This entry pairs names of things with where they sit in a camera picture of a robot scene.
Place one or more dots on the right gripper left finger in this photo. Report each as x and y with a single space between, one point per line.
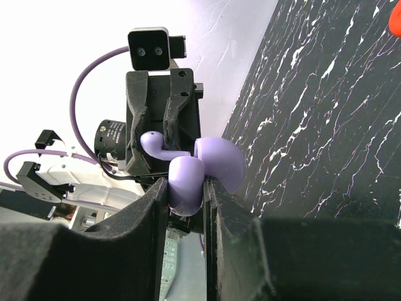
119 258

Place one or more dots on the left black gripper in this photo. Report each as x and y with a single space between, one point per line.
168 104

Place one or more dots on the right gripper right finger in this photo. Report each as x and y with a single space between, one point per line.
250 258

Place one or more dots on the purple earbud charging case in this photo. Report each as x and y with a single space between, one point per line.
213 156

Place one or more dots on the red earbud charging case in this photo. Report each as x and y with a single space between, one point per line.
394 22

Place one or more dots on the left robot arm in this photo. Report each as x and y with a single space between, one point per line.
98 182

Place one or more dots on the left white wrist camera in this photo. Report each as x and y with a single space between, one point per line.
153 48

